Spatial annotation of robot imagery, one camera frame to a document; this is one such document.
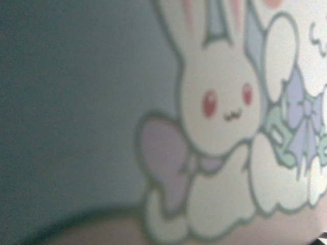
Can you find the blue cartoon print pad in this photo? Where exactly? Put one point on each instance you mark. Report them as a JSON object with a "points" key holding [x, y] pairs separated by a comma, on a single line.
{"points": [[217, 122]]}

